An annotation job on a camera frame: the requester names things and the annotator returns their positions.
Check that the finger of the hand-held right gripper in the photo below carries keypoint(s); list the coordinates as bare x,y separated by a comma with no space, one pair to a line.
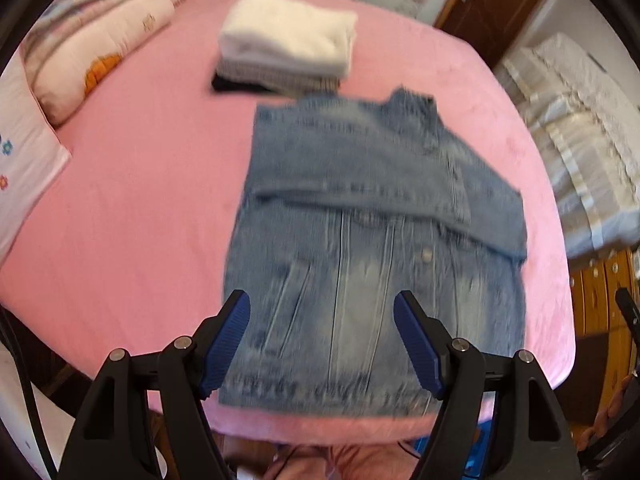
630,310

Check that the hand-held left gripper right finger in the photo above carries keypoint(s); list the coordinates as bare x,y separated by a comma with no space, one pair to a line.
420,350

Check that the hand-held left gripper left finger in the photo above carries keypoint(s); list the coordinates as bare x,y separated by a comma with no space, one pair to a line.
225,350

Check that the blue denim jacket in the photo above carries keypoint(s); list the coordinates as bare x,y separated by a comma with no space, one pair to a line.
370,260

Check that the person's right hand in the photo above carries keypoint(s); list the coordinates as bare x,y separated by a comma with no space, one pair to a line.
612,405

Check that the wooden drawer cabinet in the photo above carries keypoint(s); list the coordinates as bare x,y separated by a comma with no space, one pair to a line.
600,320

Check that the blue plastic box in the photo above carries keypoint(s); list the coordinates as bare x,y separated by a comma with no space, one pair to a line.
477,455

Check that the person's pink trouser legs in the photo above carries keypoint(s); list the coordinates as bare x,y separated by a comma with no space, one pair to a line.
345,462

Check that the pink bed blanket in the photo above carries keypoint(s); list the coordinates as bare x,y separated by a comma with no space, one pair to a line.
140,200

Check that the cream lace-covered furniture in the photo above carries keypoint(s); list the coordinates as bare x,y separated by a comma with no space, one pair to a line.
580,135

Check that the black folded garment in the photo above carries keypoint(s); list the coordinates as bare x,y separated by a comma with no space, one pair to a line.
235,86

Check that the grey folded knit garment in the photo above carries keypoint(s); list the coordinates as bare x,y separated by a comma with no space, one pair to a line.
280,80

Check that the white flower print pillow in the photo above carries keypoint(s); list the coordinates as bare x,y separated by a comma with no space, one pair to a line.
25,160

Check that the pink cartoon print pillow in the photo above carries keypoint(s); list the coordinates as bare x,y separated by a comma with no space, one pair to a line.
95,55

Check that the brown wooden door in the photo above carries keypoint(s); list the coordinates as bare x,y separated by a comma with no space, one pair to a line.
495,5

